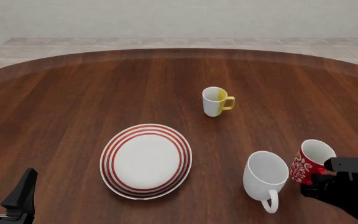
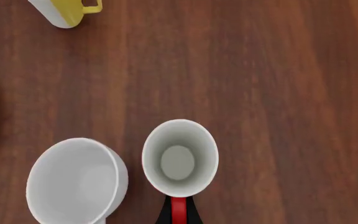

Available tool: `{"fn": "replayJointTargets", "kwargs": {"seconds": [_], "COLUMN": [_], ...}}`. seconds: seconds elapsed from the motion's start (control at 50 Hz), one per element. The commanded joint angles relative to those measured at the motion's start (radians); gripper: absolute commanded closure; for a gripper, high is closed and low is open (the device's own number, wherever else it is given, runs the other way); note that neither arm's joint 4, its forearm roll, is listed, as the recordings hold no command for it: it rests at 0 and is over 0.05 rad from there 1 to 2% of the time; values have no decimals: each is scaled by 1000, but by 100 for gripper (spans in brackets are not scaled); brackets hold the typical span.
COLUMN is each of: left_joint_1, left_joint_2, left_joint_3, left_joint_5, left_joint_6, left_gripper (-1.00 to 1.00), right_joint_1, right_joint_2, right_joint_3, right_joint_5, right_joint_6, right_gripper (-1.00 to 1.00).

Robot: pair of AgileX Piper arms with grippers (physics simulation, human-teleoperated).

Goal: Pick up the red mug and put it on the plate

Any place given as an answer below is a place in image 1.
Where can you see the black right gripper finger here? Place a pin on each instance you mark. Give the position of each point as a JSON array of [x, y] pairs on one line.
[[314, 191], [322, 179]]

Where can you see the white plate with red rings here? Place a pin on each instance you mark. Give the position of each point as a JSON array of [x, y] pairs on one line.
[[148, 161]]

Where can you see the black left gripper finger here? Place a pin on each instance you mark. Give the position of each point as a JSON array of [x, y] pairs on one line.
[[22, 196]]

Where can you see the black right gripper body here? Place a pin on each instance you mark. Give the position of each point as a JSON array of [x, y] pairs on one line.
[[356, 200]]

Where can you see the red mug with white pattern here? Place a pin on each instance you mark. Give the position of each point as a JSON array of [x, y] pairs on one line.
[[303, 169]]

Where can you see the plain white mug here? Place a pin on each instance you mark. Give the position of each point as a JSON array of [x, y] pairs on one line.
[[264, 177]]

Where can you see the white and yellow mug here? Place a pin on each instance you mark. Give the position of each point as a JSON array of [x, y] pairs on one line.
[[210, 106]]

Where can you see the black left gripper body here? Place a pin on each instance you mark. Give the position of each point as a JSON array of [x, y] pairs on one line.
[[2, 219]]

